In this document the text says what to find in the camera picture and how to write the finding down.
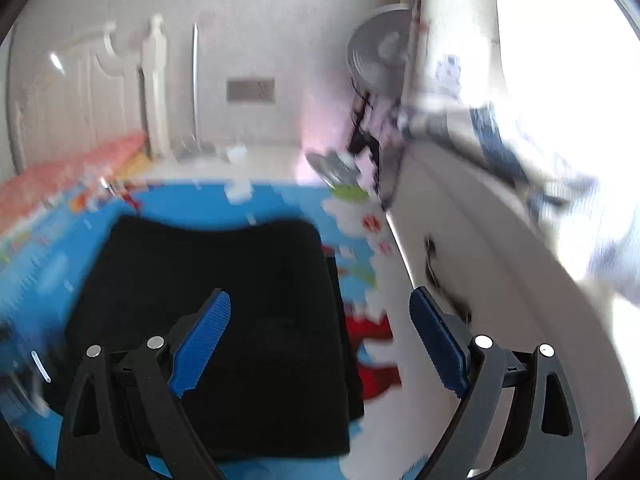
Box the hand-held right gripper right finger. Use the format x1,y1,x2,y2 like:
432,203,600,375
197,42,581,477
409,286,588,480

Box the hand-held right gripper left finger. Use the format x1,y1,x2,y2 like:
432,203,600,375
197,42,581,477
55,287,233,480

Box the black pants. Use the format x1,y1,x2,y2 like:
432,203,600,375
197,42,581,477
65,216,365,461

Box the white cabinet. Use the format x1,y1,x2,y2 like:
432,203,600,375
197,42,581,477
385,0,640,480

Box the blue cartoon printed blanket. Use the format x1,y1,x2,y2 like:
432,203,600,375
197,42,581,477
0,180,501,480

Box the white blue patterned cloth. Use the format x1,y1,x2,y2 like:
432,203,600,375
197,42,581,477
395,10,621,301

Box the pink printed quilt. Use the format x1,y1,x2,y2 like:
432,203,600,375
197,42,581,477
0,130,151,211

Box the white rod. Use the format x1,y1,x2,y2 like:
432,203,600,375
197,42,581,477
172,22,216,161

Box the white bed headboard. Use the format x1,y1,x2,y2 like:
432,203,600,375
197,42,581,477
7,15,168,176

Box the grey standing fan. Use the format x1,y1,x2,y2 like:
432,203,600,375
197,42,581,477
306,4,416,196

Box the dark metal cabinet handle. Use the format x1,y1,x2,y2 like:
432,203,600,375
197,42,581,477
424,237,473,323

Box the grey wall socket plate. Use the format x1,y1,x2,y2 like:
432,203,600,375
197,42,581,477
226,77,276,105

